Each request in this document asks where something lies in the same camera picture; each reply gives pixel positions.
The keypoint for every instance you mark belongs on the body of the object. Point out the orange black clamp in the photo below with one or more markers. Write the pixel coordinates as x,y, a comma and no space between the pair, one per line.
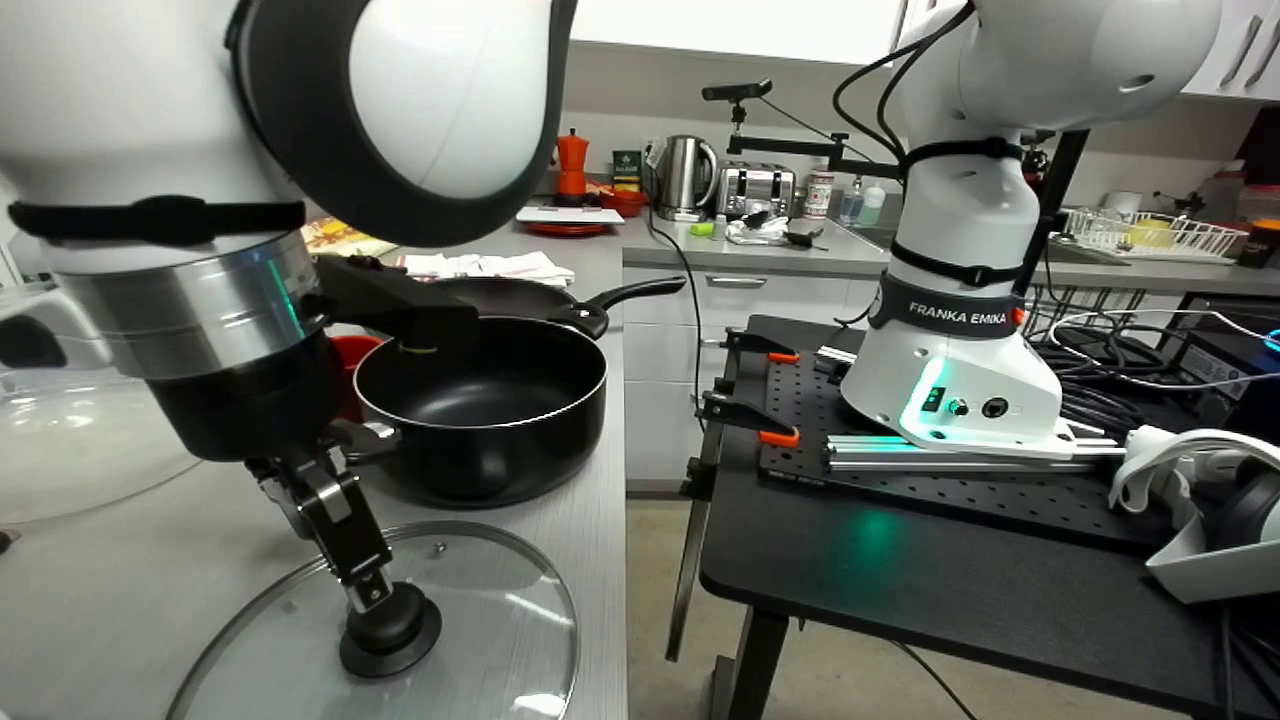
758,420
763,345

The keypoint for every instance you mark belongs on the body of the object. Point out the chrome toaster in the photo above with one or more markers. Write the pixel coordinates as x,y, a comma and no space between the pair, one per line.
758,190

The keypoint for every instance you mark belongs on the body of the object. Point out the black perforated robot table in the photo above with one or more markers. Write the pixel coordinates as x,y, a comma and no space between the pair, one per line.
1052,599

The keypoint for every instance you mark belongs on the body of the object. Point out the white red-striped dish towel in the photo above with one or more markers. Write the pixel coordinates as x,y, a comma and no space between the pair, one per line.
483,264

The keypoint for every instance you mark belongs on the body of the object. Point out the white cloth on table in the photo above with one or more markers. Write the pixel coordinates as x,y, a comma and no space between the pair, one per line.
1159,449

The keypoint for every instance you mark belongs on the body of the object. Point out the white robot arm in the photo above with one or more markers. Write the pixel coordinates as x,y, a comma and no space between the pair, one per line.
164,149

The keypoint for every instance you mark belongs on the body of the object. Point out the glass lid with black knob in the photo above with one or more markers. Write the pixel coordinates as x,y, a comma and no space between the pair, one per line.
476,629

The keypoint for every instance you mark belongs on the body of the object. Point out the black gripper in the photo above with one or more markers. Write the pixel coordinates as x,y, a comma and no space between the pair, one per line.
277,419

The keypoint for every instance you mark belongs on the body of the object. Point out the red plate with white board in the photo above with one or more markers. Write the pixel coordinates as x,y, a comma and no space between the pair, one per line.
567,221

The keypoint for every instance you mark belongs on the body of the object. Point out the black frying pan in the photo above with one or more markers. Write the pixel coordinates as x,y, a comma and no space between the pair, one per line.
499,298

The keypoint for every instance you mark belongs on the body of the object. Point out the red moka pot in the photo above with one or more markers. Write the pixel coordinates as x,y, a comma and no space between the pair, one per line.
568,167

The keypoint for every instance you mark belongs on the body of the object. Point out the steel electric kettle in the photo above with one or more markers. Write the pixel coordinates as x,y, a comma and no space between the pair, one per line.
684,179

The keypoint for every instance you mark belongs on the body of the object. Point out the black camera on stand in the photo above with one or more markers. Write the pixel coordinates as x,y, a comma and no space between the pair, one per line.
737,94

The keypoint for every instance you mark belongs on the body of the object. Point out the black pot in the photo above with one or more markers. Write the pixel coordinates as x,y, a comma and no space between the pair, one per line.
492,419

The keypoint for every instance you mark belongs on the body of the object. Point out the red mug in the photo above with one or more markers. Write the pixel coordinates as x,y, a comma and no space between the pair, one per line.
351,349

